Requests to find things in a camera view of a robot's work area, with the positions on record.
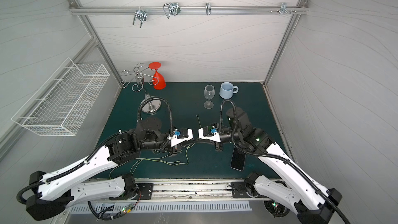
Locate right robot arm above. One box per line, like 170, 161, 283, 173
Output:
198, 100, 350, 224

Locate aluminium crossbar rail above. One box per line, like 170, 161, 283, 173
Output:
69, 5, 309, 16

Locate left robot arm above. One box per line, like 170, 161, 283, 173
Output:
16, 97, 193, 221

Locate metal bolt bracket right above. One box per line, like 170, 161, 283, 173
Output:
269, 3, 297, 16

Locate red plastic wine glass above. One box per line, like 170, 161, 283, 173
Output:
148, 62, 166, 90

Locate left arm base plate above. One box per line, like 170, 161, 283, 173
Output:
109, 183, 153, 201

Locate white vent grille strip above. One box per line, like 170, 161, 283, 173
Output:
69, 201, 252, 215

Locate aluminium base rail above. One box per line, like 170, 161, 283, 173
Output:
58, 178, 315, 204

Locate green table mat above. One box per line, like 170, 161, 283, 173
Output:
98, 83, 283, 179

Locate purple-edged black smartphone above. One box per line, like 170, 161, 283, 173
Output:
195, 115, 202, 129

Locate left base cable bundle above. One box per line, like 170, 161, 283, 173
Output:
86, 189, 142, 222

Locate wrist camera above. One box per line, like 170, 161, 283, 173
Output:
170, 128, 193, 147
198, 124, 221, 143

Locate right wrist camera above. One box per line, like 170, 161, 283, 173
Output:
198, 124, 221, 143

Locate chrome wine glass rack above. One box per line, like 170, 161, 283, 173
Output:
120, 63, 161, 114

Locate white wire basket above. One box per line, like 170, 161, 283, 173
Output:
11, 58, 110, 136

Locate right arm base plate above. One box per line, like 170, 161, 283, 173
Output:
227, 181, 259, 199

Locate metal clamp bracket left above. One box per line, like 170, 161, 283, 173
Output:
132, 8, 147, 28

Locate metal clip bracket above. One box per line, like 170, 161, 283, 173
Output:
205, 3, 211, 16

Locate base cable bundle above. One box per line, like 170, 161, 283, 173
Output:
263, 198, 291, 218
86, 189, 142, 222

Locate metal clamp bracket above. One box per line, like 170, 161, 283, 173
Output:
132, 8, 147, 28
162, 3, 181, 19

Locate right base cable bundle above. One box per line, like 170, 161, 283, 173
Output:
263, 198, 291, 218

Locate silver-edged black smartphone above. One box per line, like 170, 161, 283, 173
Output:
230, 147, 246, 171

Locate light blue ceramic mug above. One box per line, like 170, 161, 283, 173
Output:
219, 82, 239, 99

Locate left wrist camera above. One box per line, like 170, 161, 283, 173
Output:
170, 128, 193, 147

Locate clear wine glass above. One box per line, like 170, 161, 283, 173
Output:
204, 85, 215, 110

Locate metal clamp bracket middle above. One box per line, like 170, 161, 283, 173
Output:
162, 3, 181, 19

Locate green wired earphones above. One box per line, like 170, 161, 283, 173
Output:
108, 142, 195, 178
152, 142, 194, 157

